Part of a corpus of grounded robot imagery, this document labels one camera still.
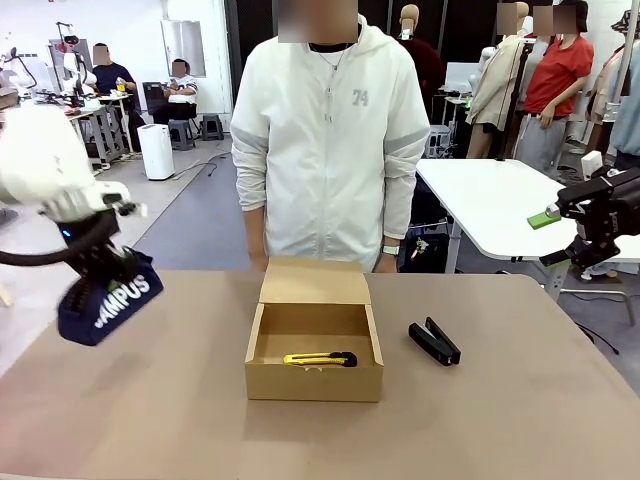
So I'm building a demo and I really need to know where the white wall board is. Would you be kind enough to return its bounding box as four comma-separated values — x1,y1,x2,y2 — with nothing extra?
160,19,207,79

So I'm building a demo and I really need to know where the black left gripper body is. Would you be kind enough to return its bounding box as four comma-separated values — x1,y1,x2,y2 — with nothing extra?
62,212,136,289

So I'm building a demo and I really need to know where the yellow utility knife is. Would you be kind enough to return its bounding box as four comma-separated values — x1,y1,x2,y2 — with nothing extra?
282,351,359,368

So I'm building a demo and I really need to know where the seated person in dark shirt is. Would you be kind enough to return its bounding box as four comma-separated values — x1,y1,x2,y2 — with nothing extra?
91,43,140,104

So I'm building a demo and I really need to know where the seated person in white shirt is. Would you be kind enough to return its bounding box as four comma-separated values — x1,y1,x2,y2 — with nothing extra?
151,58,200,126

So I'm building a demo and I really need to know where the mannequin in beige coat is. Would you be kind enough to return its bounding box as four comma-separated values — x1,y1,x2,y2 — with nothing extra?
467,2,532,161

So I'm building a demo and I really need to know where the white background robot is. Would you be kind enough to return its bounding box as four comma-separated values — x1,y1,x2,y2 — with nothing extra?
47,21,100,109

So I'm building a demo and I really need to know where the white table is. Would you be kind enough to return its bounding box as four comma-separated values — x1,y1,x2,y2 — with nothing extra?
414,157,640,321

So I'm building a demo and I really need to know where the white air purifier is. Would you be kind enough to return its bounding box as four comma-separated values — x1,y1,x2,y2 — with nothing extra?
137,124,177,182

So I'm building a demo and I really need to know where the blue grey hanging garment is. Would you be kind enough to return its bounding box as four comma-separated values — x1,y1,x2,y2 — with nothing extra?
609,52,640,154

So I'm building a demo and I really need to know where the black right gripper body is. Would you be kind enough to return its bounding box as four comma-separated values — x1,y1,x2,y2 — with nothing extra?
558,168,640,250

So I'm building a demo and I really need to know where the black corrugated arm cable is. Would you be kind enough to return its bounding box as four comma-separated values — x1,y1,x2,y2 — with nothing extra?
0,209,122,270

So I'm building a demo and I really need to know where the person's right forearm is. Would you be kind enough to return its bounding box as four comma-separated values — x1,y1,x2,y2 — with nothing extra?
246,207,267,256

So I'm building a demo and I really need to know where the black stapler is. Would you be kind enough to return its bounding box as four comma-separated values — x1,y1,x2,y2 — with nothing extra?
408,315,462,368

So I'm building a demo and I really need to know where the brown cardboard box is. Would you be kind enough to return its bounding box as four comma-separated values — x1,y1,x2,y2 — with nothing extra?
244,257,385,404

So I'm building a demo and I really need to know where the grey plastic stool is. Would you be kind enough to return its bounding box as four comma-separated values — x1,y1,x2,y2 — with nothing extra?
168,119,197,152
199,114,226,143

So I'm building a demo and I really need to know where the navy pencil case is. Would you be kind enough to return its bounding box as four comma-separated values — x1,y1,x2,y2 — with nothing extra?
56,248,165,348

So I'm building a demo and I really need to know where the person in white jacket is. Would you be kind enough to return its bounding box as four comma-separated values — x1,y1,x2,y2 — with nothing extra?
229,13,432,274

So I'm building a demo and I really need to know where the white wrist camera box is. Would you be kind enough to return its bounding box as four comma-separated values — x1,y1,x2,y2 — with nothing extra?
581,151,605,184

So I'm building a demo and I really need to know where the grey lab desk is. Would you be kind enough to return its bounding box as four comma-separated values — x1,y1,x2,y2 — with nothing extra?
68,92,137,167

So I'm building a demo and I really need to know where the figure in red shirt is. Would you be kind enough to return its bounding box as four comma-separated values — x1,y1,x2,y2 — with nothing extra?
514,0,596,176

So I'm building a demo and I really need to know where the mannequin in dark red top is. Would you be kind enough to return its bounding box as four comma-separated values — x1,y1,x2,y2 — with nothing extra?
398,4,447,104

